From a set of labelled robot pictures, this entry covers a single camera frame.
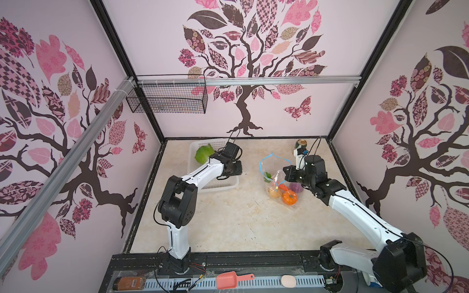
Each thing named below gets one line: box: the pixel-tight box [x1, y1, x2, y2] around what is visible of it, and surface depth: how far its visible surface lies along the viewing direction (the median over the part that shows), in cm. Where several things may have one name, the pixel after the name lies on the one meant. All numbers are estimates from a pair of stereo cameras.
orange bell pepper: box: [282, 189, 298, 206], surface depth 89 cm
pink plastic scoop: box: [216, 271, 255, 290], surface depth 71 cm
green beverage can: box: [294, 138, 308, 149], surface depth 106 cm
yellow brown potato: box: [268, 188, 283, 199], surface depth 89 cm
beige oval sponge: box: [280, 274, 297, 289], surface depth 71 cm
